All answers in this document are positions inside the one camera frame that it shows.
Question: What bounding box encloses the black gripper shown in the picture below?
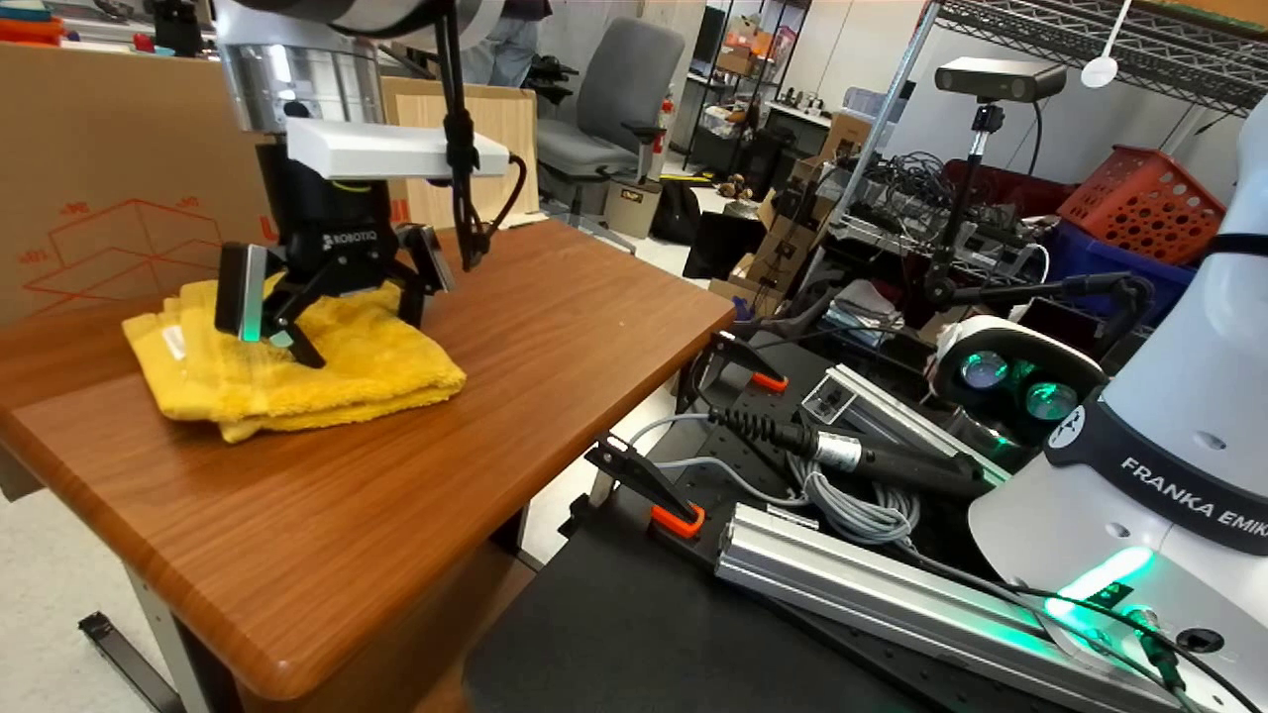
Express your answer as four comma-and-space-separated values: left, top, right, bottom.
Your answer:
248, 134, 450, 372

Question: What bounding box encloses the yellow terry towel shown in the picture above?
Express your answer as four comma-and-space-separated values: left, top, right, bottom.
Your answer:
118, 273, 473, 448

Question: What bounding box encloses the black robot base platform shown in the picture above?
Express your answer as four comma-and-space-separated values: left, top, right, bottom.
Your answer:
461, 328, 1102, 713

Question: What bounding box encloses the light wooden panel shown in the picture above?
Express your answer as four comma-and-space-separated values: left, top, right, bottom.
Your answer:
378, 69, 544, 228

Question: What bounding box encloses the large brown cardboard box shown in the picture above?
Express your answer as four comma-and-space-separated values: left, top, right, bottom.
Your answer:
0, 38, 291, 332

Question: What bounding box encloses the grey office chair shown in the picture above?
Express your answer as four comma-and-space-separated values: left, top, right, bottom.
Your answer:
530, 14, 692, 221

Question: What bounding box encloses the grey metal table leg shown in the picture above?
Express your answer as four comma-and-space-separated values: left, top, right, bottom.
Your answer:
74, 557, 248, 713

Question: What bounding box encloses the short aluminium extrusion piece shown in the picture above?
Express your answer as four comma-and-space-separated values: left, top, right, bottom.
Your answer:
798, 359, 1016, 485

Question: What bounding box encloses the blue plastic bin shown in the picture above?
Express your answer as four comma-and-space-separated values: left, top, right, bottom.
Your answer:
1043, 215, 1202, 323

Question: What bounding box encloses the white round lamp head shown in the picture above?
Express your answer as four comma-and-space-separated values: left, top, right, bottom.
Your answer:
1078, 0, 1142, 96

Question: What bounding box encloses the red plastic basket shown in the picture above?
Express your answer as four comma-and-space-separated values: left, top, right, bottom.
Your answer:
1055, 141, 1230, 273

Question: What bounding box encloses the thick black cable hose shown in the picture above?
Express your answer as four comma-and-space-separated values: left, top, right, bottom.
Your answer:
427, 0, 530, 273

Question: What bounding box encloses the orange handled black clamp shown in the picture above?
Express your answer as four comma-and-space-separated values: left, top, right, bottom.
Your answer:
675, 328, 798, 409
582, 431, 713, 547

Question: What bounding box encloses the black cylindrical cable connector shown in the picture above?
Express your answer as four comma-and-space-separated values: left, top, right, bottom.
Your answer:
707, 399, 998, 501

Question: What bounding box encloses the grey cable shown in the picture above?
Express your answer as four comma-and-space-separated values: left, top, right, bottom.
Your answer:
656, 448, 936, 550

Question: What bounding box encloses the long aluminium extrusion rail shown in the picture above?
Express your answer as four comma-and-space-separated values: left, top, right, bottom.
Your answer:
708, 501, 1185, 713

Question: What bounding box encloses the black camera stand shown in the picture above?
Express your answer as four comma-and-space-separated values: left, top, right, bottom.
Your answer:
923, 96, 1016, 314

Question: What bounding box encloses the stereo camera with green lenses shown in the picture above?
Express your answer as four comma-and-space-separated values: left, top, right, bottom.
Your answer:
923, 314, 1109, 431

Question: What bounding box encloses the black camera on stand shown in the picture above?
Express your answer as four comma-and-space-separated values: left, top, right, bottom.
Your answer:
930, 54, 1069, 106

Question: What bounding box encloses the metal wire shelf rack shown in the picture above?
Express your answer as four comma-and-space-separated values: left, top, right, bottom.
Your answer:
827, 0, 1268, 232

